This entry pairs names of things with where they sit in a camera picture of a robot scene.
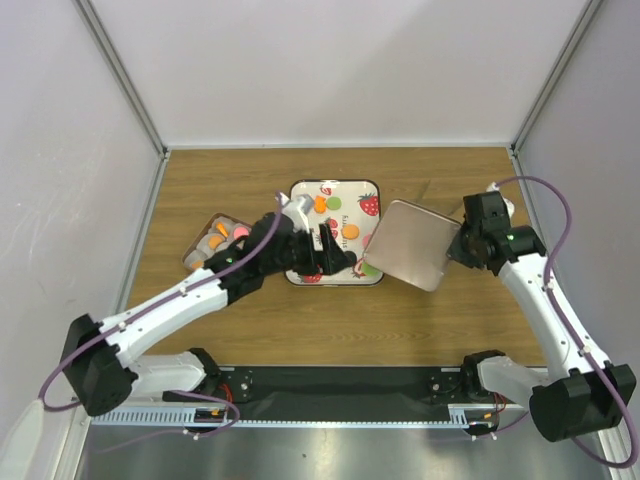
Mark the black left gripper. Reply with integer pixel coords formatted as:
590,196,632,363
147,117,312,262
262,223,351,277

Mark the rose gold tin lid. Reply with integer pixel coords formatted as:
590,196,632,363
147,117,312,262
363,199,461,292

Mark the pink sandwich cookie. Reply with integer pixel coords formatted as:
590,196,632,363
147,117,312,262
233,225,250,240

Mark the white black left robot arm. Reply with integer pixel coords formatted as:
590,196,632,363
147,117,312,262
60,209,356,417

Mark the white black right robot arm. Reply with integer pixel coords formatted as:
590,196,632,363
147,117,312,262
450,191,636,442

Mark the black sandwich cookie right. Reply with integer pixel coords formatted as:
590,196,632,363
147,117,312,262
345,251,357,266

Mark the orange dotted biscuit upper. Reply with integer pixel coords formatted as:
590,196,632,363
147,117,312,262
342,224,360,240

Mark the orange dotted biscuit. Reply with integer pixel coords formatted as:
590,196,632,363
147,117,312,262
342,224,360,240
216,223,229,237

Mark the white strawberry print tray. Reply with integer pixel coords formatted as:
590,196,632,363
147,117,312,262
285,179,383,287

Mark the orange dotted biscuit top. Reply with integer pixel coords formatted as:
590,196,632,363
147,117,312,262
216,223,229,237

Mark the rose gold cookie tin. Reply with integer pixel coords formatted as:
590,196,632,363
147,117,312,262
181,213,251,271

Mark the orange scalloped cookie lower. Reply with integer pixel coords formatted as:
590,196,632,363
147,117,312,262
207,234,225,250

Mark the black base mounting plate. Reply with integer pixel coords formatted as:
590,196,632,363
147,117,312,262
193,366,500,412

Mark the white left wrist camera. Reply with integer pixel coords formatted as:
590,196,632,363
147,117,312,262
276,192,314,233

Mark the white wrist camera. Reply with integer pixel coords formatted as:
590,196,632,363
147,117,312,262
486,182,516,218
276,192,314,233

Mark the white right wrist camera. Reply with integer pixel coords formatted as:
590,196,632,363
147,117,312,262
486,182,516,218

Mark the aluminium frame post right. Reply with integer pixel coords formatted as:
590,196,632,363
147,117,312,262
509,0,605,156

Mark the aluminium frame post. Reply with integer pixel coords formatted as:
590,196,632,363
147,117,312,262
509,0,605,156
71,0,168,159

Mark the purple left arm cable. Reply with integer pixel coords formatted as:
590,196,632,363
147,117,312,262
38,189,291,446

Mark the aluminium frame post left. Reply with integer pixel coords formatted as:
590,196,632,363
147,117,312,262
71,0,168,159

